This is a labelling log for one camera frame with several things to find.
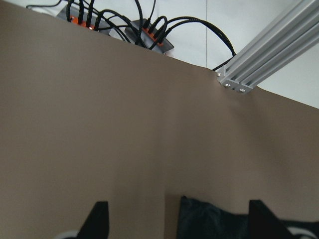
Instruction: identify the grey USB hub right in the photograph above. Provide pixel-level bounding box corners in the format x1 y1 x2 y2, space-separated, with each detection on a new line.
125 20 174 55

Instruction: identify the grey USB hub left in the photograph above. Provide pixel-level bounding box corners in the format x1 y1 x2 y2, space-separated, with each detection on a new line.
57 2 111 35

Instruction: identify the aluminium frame post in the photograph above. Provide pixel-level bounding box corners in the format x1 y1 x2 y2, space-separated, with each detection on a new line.
217 0 319 94

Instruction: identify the grey usb hub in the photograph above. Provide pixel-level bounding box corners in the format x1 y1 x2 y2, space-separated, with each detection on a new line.
57 2 111 35
125 20 174 55

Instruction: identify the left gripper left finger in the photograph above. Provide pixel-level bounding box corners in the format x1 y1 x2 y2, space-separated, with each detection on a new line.
77 201 109 239

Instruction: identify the black t-shirt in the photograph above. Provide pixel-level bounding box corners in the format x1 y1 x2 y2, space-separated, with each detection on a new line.
176 196 319 239

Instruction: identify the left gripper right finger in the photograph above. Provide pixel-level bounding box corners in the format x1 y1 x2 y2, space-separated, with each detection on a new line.
248 200 294 239

